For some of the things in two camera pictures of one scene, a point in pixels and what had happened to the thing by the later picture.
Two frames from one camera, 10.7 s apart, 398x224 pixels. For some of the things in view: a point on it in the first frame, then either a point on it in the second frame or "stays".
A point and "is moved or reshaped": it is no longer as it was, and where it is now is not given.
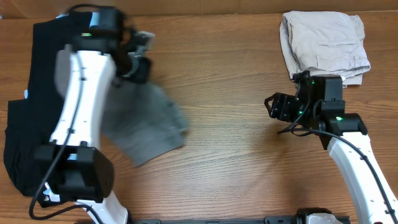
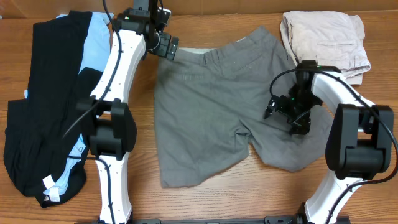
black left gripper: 142,77 → 162,48
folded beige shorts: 324,43 stays
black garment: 29,121 stays
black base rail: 283,219 stays
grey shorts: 142,120 is moved or reshaped
